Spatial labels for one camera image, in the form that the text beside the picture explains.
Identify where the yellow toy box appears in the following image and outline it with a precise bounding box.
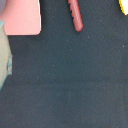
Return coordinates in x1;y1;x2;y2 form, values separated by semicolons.
118;0;128;15

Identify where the pink stove board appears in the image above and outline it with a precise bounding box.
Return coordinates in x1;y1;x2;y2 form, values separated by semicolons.
0;0;41;35

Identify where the pale green gripper finger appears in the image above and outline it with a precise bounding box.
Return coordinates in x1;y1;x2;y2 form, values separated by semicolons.
0;21;12;89

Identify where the brown sausage toy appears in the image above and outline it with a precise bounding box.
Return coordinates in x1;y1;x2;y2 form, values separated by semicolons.
68;0;83;32

